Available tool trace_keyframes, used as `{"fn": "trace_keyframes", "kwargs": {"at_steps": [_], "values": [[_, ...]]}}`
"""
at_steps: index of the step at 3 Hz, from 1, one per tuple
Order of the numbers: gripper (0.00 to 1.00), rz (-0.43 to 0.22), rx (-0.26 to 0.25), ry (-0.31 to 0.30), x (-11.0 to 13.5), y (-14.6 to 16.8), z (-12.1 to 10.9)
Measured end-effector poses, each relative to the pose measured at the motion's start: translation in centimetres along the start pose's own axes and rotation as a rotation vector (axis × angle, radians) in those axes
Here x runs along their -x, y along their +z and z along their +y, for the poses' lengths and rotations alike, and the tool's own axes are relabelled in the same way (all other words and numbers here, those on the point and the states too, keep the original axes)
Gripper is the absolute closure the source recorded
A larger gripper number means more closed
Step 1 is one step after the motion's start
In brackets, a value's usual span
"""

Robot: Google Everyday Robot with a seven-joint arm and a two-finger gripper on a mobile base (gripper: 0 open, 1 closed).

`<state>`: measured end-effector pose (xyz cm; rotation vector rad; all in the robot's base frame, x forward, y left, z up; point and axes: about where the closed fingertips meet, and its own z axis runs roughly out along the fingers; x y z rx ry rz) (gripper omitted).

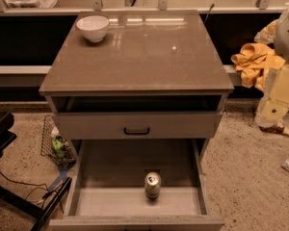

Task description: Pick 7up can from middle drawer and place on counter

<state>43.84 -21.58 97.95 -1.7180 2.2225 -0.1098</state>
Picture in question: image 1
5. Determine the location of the green 7up soda can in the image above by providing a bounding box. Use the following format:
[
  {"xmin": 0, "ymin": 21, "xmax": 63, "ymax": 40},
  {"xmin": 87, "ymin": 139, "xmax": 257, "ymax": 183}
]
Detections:
[{"xmin": 144, "ymin": 172, "xmax": 161, "ymax": 199}]

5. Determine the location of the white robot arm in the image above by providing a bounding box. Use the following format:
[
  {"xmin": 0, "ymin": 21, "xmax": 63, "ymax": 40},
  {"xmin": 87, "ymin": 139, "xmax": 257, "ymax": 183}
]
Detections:
[{"xmin": 255, "ymin": 3, "xmax": 289, "ymax": 133}]

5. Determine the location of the grey drawer cabinet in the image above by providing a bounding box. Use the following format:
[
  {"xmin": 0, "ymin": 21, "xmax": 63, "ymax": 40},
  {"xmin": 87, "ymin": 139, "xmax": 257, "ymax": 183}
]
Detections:
[{"xmin": 39, "ymin": 10, "xmax": 235, "ymax": 162}]

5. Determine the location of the open middle drawer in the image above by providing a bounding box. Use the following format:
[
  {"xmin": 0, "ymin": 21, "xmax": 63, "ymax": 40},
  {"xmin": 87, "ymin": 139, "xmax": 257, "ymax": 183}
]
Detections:
[{"xmin": 50, "ymin": 140, "xmax": 224, "ymax": 231}]

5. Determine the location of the white ceramic bowl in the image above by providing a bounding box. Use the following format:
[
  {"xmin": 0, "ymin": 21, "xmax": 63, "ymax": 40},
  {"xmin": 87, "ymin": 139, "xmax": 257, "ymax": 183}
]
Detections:
[{"xmin": 76, "ymin": 15, "xmax": 109, "ymax": 42}]

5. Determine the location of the yellow crumpled cloth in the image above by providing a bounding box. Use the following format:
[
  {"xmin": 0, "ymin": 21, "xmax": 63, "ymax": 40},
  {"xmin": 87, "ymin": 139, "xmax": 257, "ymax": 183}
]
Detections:
[{"xmin": 231, "ymin": 43, "xmax": 285, "ymax": 91}]

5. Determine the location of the brown snack bag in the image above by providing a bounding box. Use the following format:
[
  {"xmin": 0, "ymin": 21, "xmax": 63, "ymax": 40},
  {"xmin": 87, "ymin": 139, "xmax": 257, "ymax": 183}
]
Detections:
[{"xmin": 260, "ymin": 122, "xmax": 289, "ymax": 137}]

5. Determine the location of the top drawer with black handle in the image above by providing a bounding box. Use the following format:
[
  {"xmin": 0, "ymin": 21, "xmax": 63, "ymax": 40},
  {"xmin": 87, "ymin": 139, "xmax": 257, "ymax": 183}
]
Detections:
[{"xmin": 53, "ymin": 112, "xmax": 223, "ymax": 140}]

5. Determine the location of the wire basket with items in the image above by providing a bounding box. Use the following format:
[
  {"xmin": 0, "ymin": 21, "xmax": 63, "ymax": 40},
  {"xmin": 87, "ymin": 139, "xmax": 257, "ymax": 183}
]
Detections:
[{"xmin": 40, "ymin": 115, "xmax": 76, "ymax": 168}]

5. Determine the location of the black cable on floor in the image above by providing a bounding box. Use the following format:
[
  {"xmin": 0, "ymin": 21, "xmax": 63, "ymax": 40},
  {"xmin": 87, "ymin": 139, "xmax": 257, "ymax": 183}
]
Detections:
[{"xmin": 0, "ymin": 161, "xmax": 66, "ymax": 214}]

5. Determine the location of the black chair frame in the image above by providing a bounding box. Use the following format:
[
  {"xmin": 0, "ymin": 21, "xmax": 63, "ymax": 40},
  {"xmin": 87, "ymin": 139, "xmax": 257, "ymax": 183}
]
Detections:
[{"xmin": 0, "ymin": 111, "xmax": 73, "ymax": 231}]

